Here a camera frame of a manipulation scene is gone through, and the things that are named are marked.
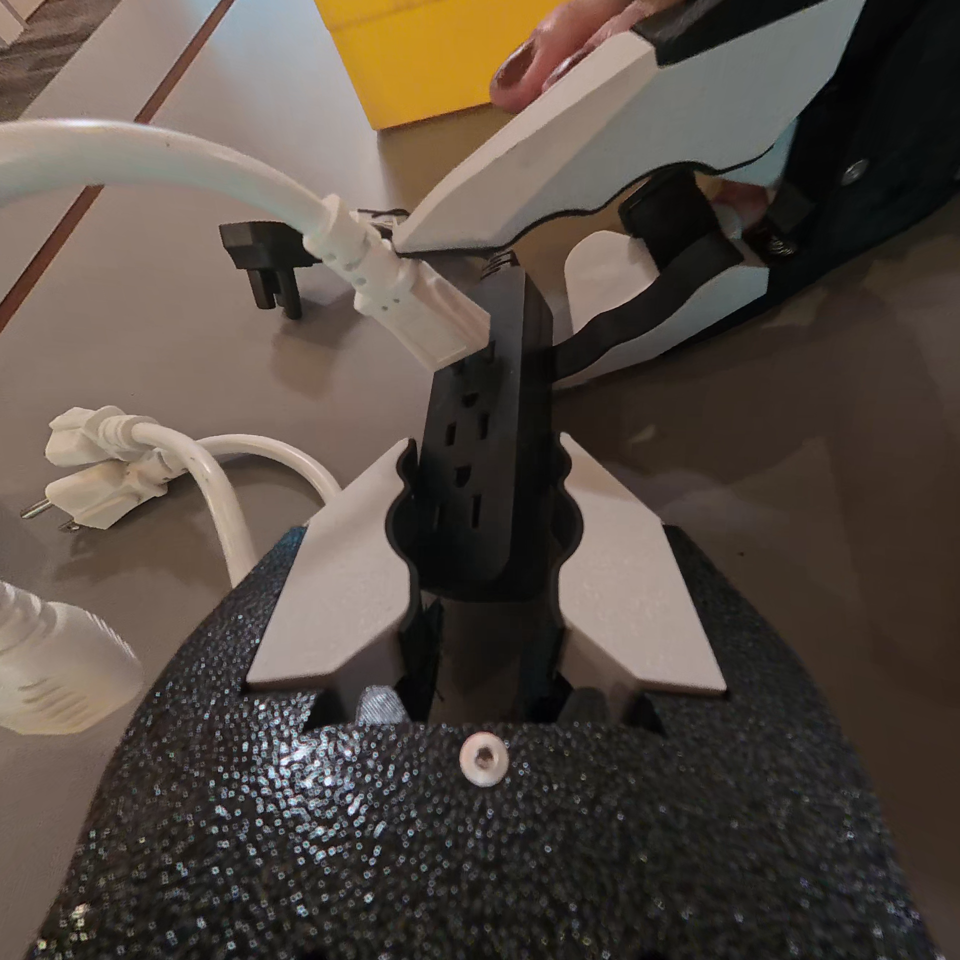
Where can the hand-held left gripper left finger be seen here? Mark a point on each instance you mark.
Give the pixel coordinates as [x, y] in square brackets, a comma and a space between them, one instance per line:
[337, 592]

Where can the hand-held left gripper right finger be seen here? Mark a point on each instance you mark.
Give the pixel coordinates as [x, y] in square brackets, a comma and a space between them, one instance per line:
[630, 592]

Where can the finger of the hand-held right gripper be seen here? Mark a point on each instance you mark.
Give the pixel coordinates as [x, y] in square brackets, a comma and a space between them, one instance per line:
[600, 277]
[600, 142]

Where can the black power strip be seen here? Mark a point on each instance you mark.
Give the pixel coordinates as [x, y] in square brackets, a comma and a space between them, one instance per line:
[480, 450]

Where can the black angled plug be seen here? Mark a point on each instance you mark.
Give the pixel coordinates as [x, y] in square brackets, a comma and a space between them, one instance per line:
[255, 247]

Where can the yellow plastic bin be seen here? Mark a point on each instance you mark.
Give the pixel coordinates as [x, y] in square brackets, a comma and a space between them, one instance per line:
[405, 60]

